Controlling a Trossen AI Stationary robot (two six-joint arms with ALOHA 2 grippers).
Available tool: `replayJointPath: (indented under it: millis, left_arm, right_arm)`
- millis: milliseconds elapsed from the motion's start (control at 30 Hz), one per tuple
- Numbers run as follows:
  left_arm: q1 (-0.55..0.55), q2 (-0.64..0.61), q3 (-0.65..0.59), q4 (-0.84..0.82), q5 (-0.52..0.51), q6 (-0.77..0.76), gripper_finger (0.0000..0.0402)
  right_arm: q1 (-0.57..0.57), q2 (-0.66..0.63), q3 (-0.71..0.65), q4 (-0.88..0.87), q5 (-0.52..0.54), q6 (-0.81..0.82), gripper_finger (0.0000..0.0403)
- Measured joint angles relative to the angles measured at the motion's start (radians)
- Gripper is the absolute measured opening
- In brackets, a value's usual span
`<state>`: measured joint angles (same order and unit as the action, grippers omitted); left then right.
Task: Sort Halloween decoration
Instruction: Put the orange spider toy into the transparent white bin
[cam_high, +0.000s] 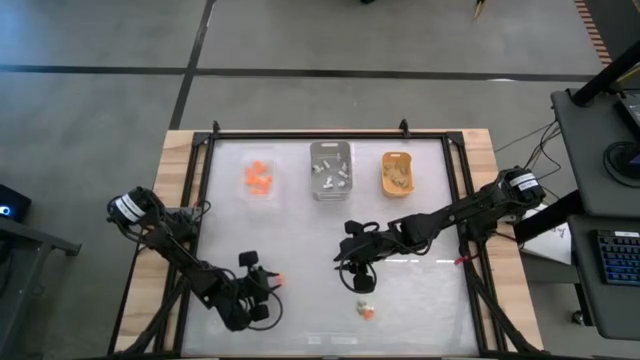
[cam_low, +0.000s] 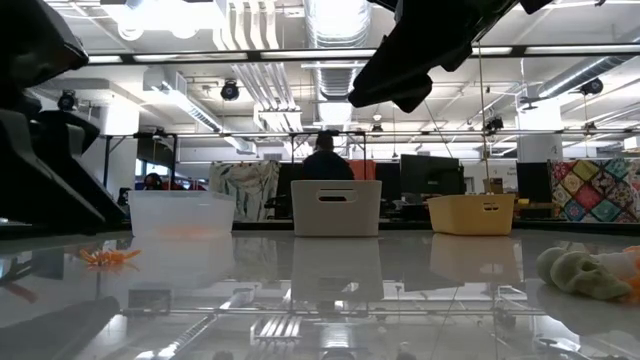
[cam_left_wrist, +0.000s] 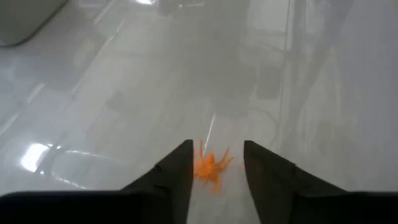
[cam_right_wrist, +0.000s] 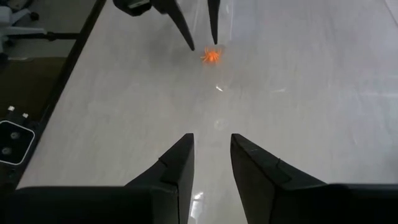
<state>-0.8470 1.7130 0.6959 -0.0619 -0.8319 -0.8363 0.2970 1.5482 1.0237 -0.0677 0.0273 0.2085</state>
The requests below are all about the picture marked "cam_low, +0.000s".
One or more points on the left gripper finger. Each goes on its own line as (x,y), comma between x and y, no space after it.
(70,130)
(45,190)

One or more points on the person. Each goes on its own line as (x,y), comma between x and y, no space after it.
(326,165)
(152,181)

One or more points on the yellow plastic bin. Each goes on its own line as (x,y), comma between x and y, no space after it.
(470,220)

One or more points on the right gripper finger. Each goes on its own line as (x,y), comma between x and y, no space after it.
(395,75)
(414,97)

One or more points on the black aluminium table frame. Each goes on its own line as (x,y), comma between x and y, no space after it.
(575,227)

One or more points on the orange plastic spider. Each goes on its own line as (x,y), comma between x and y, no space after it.
(635,285)
(107,256)

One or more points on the orange red panel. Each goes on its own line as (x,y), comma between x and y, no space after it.
(362,170)

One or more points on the distant black rig frame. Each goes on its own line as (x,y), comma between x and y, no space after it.
(350,133)

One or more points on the large black computer monitor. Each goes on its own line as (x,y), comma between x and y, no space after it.
(430,175)

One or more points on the colourful patchwork quilt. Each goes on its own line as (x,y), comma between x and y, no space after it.
(595,190)

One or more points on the grey plastic bin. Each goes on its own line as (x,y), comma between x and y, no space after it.
(336,220)

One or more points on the clear plastic bin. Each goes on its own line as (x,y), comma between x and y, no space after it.
(182,212)

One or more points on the brown cardboard box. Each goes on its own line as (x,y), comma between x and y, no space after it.
(492,186)

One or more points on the black ceiling spotlight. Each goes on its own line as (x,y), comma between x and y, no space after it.
(592,86)
(66,100)
(230,91)
(493,124)

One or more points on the black metal stand frame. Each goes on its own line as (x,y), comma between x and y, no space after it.
(155,150)

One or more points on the pale patterned hanging cloth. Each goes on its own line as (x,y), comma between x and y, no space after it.
(245,185)

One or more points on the thin grey hanging pole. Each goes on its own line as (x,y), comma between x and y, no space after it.
(483,110)

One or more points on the pale green plastic skull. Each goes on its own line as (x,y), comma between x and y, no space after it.
(585,279)
(547,264)

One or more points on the white ghost toy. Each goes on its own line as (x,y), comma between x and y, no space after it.
(615,262)

